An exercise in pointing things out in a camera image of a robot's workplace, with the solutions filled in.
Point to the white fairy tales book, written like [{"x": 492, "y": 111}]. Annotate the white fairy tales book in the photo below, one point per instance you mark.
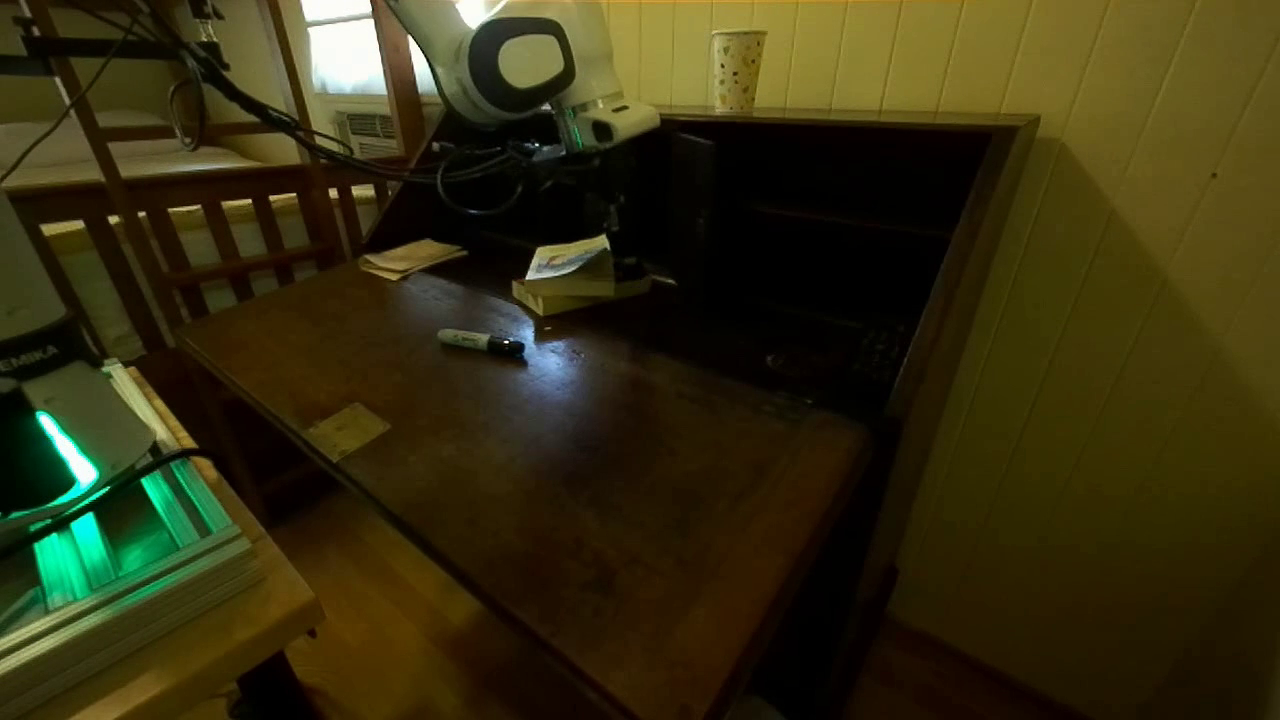
[{"x": 571, "y": 256}]

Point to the wooden slatted chair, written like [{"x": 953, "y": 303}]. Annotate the wooden slatted chair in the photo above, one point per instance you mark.
[{"x": 203, "y": 235}]

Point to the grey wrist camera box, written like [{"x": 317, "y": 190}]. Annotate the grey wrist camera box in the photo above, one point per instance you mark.
[{"x": 605, "y": 121}]

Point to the polka dot paper cup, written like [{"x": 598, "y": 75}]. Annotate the polka dot paper cup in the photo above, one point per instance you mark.
[{"x": 737, "y": 70}]

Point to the black and white marker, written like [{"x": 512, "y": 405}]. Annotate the black and white marker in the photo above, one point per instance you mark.
[{"x": 472, "y": 341}]

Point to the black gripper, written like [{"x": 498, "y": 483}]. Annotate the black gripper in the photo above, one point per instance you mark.
[{"x": 613, "y": 186}]

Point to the light wooden side table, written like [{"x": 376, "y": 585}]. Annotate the light wooden side table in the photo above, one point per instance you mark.
[{"x": 203, "y": 643}]

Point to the beige folded cloth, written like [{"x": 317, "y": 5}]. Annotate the beige folded cloth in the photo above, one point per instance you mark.
[{"x": 409, "y": 256}]

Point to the white window air conditioner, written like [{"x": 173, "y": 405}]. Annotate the white window air conditioner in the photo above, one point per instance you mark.
[{"x": 365, "y": 133}]

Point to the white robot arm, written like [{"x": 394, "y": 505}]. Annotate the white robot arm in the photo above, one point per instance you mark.
[{"x": 506, "y": 60}]

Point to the green lit computer case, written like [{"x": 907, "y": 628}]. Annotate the green lit computer case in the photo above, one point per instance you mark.
[{"x": 82, "y": 520}]

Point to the dark wooden secretary desk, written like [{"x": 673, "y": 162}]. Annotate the dark wooden secretary desk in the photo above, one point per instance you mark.
[{"x": 584, "y": 483}]

